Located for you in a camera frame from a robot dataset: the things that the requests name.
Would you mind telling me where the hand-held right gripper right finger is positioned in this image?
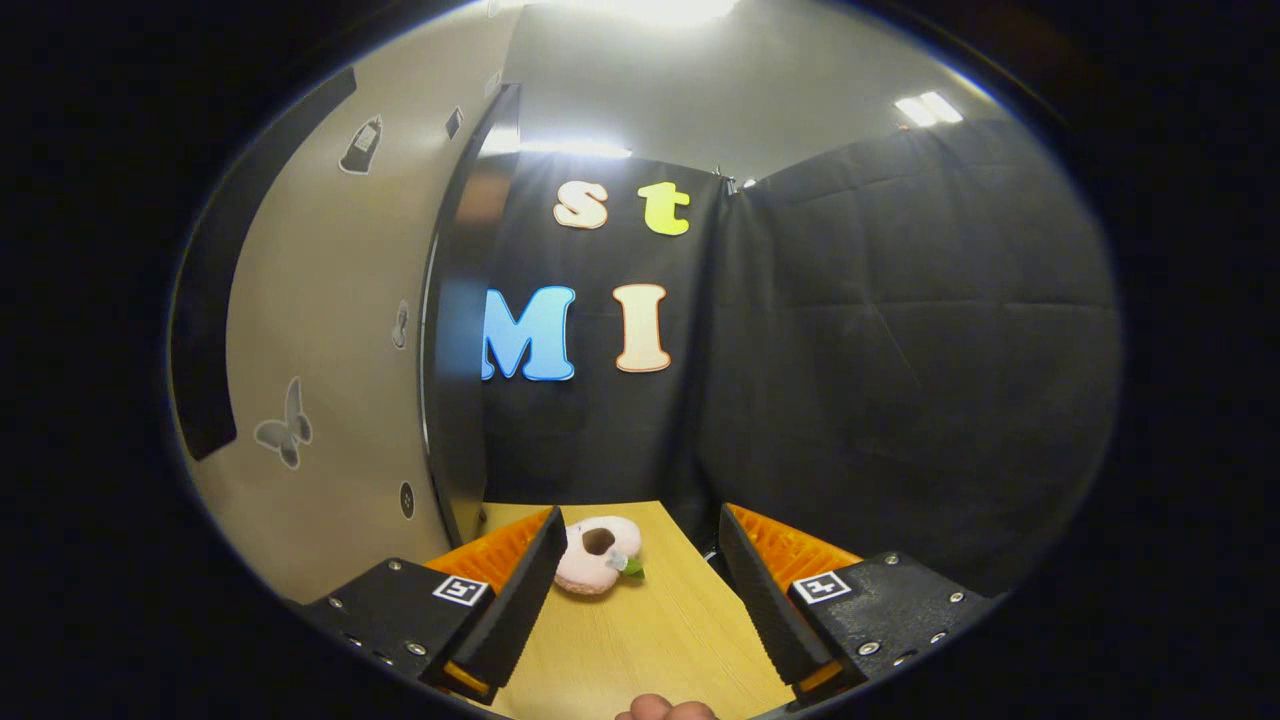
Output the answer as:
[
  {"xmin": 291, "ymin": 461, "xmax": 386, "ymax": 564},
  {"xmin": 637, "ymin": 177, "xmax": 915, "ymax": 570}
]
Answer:
[{"xmin": 717, "ymin": 503, "xmax": 1011, "ymax": 706}]

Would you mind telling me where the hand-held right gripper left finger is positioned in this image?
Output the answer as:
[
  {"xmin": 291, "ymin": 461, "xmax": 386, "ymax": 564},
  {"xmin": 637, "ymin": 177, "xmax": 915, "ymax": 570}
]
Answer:
[{"xmin": 298, "ymin": 505, "xmax": 569, "ymax": 707}]

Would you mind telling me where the grey cabinet door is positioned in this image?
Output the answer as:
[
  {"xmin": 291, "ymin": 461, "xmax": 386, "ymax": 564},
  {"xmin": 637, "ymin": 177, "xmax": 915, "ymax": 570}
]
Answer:
[{"xmin": 168, "ymin": 0, "xmax": 523, "ymax": 606}]

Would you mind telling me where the black door handle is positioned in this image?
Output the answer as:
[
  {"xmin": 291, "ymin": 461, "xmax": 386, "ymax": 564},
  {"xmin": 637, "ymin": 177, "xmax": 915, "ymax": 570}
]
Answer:
[{"xmin": 168, "ymin": 66, "xmax": 359, "ymax": 463}]

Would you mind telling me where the pink white plush toy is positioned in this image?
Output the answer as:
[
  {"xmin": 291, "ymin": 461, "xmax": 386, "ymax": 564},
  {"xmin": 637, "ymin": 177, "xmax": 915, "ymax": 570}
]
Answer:
[{"xmin": 552, "ymin": 515, "xmax": 647, "ymax": 597}]

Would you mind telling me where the black backdrop cloth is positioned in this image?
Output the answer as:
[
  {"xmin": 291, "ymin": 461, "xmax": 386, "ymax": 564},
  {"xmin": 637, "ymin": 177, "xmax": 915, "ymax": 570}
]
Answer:
[{"xmin": 480, "ymin": 118, "xmax": 1123, "ymax": 593}]

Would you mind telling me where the ceiling light panel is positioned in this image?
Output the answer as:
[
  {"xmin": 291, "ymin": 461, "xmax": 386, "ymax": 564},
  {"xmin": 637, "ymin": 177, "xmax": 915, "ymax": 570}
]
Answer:
[
  {"xmin": 590, "ymin": 0, "xmax": 743, "ymax": 28},
  {"xmin": 894, "ymin": 91, "xmax": 964, "ymax": 129}
]

